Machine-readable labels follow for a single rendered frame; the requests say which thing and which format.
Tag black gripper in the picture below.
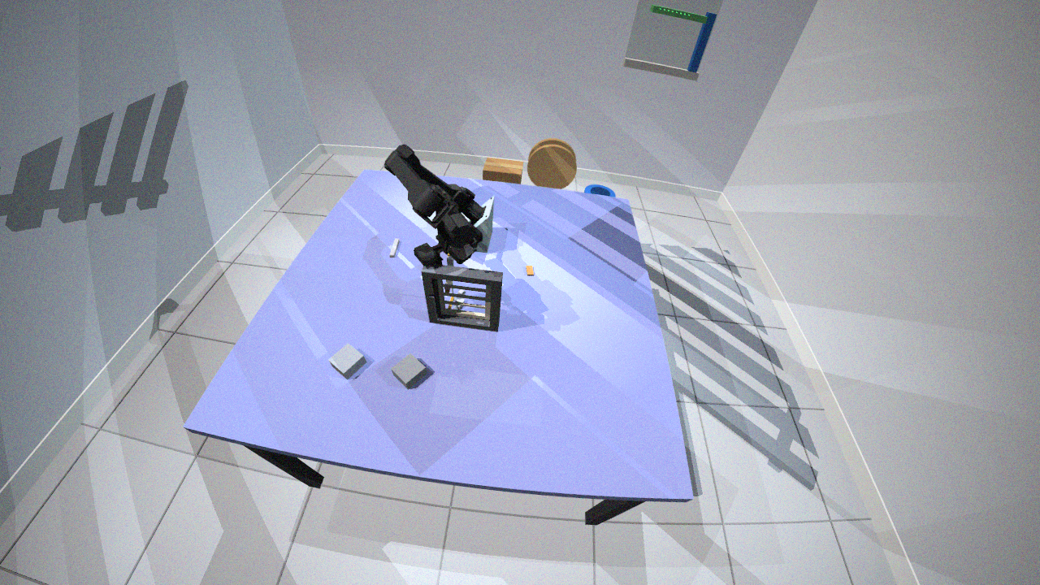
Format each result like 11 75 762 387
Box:
414 224 483 268

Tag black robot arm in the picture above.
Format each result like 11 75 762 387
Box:
384 145 487 264

